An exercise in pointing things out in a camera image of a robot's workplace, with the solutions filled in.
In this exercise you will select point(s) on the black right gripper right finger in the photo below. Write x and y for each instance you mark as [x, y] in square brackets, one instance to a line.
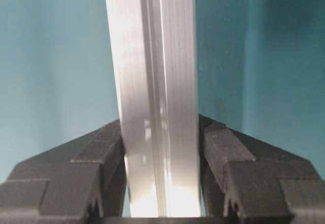
[245, 180]

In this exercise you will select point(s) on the teal table mat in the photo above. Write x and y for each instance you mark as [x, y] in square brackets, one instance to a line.
[260, 71]

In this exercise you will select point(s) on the silver metal rail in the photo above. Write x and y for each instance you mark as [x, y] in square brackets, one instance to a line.
[153, 44]

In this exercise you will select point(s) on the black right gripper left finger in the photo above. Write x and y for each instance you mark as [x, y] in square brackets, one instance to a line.
[76, 182]

